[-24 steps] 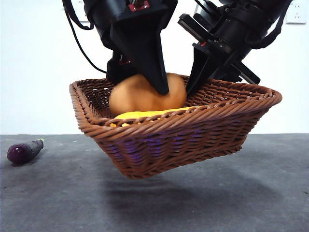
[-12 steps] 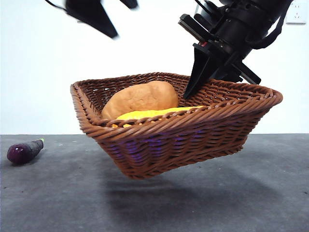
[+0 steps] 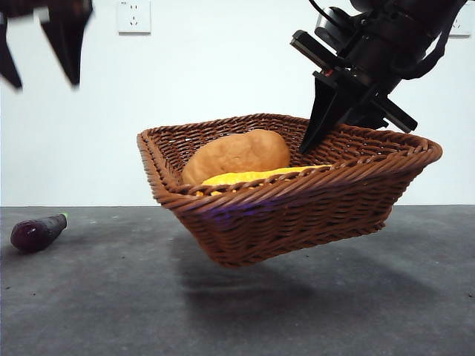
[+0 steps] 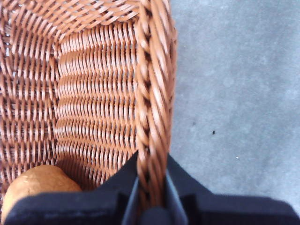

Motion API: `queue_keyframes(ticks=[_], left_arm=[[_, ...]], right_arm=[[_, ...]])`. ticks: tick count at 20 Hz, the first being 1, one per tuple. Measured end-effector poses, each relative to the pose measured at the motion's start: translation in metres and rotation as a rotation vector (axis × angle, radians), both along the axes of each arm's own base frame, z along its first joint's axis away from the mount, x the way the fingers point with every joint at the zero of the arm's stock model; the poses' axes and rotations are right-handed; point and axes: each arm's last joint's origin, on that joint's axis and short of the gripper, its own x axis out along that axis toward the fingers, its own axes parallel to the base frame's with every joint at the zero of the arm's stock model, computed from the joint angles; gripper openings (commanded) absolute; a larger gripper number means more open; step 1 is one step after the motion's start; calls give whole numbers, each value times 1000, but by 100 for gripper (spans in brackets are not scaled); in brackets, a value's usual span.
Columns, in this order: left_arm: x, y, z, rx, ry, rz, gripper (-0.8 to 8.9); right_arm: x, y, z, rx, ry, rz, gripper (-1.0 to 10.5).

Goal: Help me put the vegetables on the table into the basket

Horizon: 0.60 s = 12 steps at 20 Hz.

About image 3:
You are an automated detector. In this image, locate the brown potato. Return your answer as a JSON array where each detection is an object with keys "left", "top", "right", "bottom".
[{"left": 181, "top": 128, "right": 291, "bottom": 186}]

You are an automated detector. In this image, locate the brown woven wicker basket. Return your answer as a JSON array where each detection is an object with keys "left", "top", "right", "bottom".
[{"left": 136, "top": 113, "right": 444, "bottom": 269}]

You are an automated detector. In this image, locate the purple eggplant with green stem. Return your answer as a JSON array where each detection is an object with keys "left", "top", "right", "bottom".
[{"left": 10, "top": 212, "right": 69, "bottom": 254}]

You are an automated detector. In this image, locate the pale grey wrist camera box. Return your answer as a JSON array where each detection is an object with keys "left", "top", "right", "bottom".
[{"left": 314, "top": 6, "right": 350, "bottom": 47}]

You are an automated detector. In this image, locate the white wall socket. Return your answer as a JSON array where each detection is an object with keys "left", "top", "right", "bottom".
[
  {"left": 117, "top": 0, "right": 152, "bottom": 36},
  {"left": 447, "top": 14, "right": 473, "bottom": 39}
]

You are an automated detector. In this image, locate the thin black cable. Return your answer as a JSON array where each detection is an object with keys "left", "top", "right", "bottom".
[{"left": 307, "top": 0, "right": 344, "bottom": 27}]

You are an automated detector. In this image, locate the thick black braided cable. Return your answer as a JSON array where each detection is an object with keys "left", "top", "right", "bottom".
[{"left": 400, "top": 20, "right": 453, "bottom": 82}]

